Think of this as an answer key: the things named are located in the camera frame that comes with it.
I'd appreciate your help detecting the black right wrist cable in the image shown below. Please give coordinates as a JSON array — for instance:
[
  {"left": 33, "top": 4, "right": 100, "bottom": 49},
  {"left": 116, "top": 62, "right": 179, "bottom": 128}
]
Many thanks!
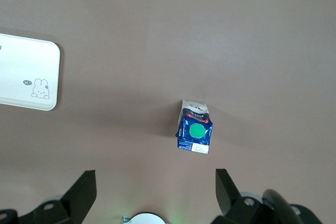
[{"left": 261, "top": 189, "right": 307, "bottom": 224}]

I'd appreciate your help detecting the white rabbit print tray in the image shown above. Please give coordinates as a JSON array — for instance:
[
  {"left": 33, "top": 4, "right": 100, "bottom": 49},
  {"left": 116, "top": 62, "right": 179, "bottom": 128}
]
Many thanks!
[{"left": 0, "top": 33, "right": 61, "bottom": 111}]

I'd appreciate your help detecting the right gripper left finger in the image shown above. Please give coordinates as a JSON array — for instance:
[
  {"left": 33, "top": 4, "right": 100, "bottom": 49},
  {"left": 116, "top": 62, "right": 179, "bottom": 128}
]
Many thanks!
[{"left": 18, "top": 170, "right": 98, "bottom": 224}]

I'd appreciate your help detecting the blue white milk carton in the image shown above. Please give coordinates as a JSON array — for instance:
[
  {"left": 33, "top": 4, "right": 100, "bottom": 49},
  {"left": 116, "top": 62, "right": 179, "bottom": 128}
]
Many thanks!
[{"left": 175, "top": 99, "right": 214, "bottom": 155}]

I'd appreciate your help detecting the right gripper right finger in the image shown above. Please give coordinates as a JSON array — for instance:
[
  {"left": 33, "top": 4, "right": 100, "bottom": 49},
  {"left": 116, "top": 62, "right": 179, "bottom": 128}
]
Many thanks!
[{"left": 211, "top": 168, "right": 279, "bottom": 224}]

